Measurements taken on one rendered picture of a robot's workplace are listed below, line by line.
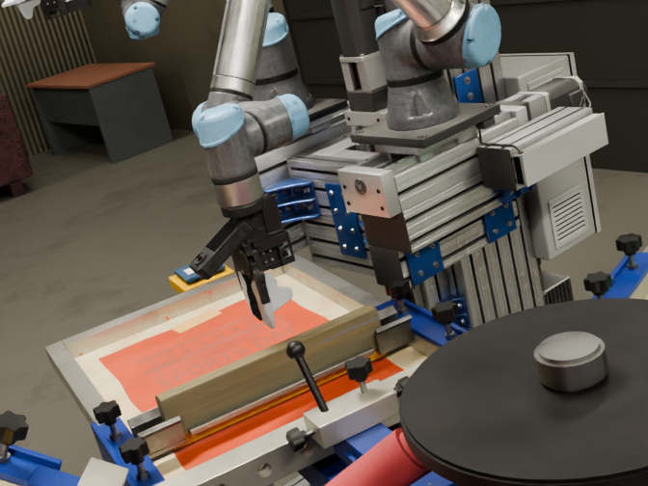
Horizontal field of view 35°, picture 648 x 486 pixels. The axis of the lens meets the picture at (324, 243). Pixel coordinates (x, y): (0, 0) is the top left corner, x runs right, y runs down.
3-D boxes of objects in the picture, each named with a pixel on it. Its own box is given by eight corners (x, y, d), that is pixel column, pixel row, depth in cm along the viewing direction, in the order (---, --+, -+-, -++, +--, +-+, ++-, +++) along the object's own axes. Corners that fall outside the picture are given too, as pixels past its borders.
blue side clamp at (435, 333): (380, 336, 195) (372, 302, 193) (402, 326, 197) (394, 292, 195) (468, 388, 169) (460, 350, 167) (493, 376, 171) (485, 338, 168)
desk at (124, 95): (111, 132, 961) (89, 64, 939) (176, 139, 864) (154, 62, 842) (49, 155, 927) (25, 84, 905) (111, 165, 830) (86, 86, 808)
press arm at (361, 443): (334, 454, 150) (326, 424, 148) (369, 437, 152) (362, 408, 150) (392, 505, 135) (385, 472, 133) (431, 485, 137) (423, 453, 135)
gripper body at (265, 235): (297, 265, 167) (279, 196, 163) (250, 283, 164) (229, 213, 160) (278, 255, 174) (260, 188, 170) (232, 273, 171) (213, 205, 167)
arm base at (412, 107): (424, 106, 221) (415, 61, 218) (475, 108, 209) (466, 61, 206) (372, 129, 213) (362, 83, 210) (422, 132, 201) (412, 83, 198)
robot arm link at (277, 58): (254, 82, 240) (238, 25, 236) (245, 75, 253) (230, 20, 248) (302, 68, 242) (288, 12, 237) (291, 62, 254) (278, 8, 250)
